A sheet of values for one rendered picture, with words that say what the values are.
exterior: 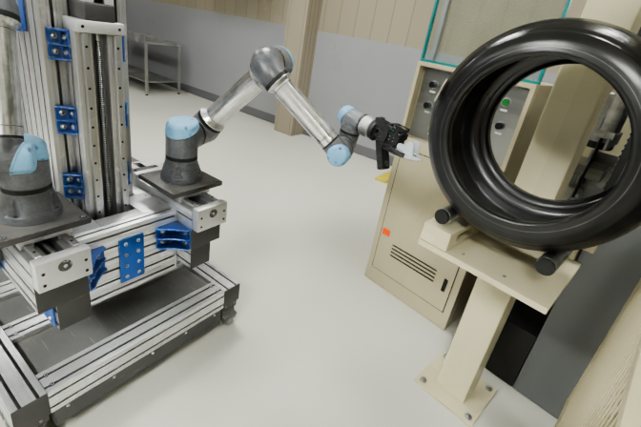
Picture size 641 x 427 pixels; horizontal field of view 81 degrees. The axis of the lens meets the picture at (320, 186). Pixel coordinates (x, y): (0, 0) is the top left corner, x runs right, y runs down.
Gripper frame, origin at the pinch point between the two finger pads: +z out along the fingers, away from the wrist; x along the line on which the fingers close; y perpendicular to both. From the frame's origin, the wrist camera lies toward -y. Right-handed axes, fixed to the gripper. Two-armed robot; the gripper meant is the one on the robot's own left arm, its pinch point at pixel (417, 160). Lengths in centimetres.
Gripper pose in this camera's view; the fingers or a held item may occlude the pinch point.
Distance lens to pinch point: 125.8
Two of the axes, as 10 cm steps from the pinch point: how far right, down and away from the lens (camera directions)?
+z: 6.6, 4.9, -5.6
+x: 7.1, -1.7, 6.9
